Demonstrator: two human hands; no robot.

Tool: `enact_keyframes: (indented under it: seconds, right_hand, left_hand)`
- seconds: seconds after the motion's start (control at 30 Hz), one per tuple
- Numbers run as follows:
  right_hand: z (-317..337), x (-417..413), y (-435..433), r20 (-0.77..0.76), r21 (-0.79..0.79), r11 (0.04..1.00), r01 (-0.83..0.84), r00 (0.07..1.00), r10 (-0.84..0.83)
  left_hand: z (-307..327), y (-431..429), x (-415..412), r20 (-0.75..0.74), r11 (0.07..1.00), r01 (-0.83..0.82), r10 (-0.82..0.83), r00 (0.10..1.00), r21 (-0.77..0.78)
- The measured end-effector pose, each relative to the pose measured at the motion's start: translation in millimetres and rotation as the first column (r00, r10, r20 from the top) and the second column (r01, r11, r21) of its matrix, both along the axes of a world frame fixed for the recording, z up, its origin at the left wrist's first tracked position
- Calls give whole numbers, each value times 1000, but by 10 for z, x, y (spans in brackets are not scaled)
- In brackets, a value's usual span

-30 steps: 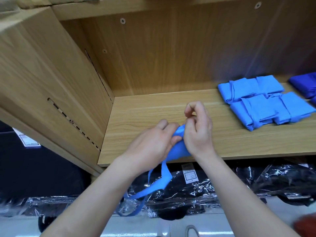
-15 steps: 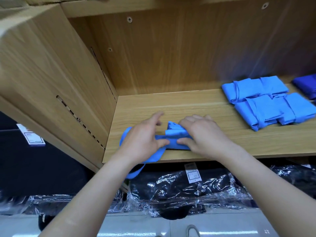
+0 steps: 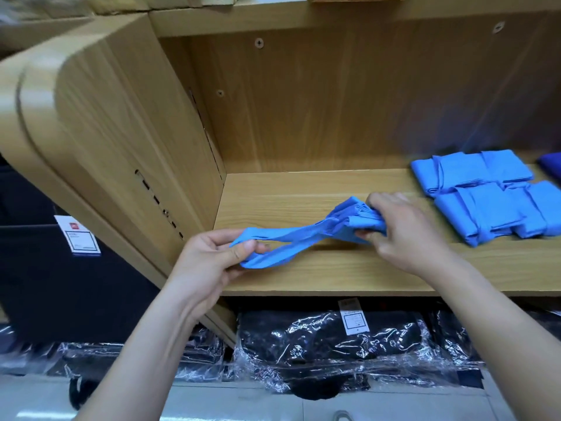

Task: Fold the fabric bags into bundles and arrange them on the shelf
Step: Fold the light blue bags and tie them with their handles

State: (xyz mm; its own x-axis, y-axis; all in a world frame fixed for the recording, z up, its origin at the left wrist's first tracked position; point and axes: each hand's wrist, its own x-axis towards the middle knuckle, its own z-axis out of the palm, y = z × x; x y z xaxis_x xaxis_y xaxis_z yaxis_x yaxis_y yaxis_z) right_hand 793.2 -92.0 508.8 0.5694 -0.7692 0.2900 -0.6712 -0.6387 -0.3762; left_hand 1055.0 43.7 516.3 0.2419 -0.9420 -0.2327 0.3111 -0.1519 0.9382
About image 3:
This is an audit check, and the person's right hand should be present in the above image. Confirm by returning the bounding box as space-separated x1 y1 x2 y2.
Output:
355 191 457 279

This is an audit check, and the person's left hand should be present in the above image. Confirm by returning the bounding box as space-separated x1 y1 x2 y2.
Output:
165 227 268 321

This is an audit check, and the light blue non-woven bag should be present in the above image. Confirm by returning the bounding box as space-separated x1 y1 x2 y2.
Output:
410 153 489 199
517 180 561 239
480 150 534 190
434 183 529 248
230 196 387 270

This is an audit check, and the wooden shelf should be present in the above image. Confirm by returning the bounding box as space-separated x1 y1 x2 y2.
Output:
0 0 561 347

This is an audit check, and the person's right forearm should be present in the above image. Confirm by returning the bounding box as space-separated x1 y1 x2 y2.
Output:
428 252 561 421

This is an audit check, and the person's left forearm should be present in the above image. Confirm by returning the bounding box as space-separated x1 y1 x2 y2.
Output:
74 292 207 421

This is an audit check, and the dark unwrapped bags group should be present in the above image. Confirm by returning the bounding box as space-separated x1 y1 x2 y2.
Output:
0 157 166 347

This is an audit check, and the beige woven basket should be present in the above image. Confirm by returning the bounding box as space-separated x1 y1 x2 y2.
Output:
0 0 240 23

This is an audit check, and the white paper tag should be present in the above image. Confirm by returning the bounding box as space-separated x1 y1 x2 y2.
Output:
338 298 370 337

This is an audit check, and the black plastic-wrapped bag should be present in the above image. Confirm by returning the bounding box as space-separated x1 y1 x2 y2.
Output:
434 302 561 388
0 324 236 384

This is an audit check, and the black wrapped bag with tag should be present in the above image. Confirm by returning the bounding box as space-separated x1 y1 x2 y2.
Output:
235 306 444 398

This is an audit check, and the white blue-edged label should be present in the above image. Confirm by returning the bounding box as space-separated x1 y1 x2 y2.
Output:
54 215 103 258

